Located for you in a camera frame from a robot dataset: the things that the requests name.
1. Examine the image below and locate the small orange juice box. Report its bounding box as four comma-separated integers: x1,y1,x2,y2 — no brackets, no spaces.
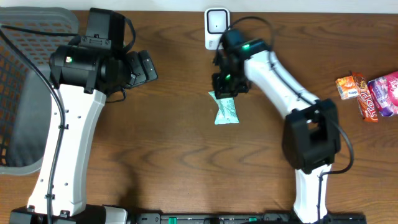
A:
335,75,359,100

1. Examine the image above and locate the grey plastic mesh basket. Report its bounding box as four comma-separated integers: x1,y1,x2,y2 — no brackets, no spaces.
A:
1,7,79,175

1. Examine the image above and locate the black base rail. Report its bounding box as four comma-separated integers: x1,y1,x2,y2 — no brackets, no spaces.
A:
127,212,368,224

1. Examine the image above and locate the teal snack wrapper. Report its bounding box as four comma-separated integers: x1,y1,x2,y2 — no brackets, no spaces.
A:
208,91,239,125

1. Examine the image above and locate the red Top chocolate bar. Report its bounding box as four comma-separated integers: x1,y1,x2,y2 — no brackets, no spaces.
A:
351,72,379,123

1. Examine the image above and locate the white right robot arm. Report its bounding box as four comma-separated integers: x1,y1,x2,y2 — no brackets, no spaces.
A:
212,29,341,223

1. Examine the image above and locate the red purple snack packet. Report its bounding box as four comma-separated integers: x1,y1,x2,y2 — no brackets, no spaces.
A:
368,72,397,117

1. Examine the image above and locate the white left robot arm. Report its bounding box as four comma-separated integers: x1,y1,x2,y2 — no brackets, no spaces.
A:
9,45,158,223

